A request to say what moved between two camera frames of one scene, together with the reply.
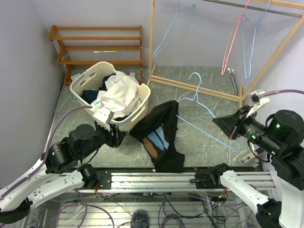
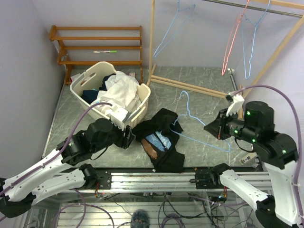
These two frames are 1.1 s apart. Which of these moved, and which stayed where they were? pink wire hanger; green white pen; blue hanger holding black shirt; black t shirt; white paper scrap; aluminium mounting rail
Moved: black t shirt; blue hanger holding black shirt
Stayed: white paper scrap; green white pen; pink wire hanger; aluminium mounting rail
